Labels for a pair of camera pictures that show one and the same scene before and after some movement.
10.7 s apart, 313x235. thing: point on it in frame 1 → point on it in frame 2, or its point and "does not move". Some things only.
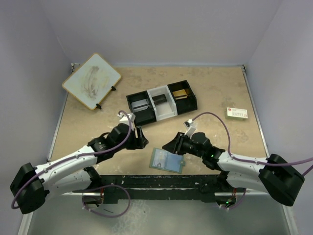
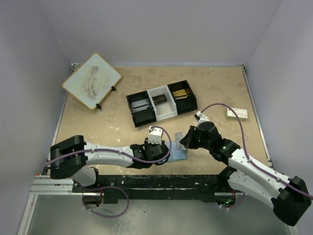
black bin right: (186, 105) does not move
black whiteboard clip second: (98, 106) does not move
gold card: (180, 94) does not move
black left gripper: (139, 141) → (146, 144)
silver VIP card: (139, 105) does not move
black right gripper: (175, 146) → (187, 141)
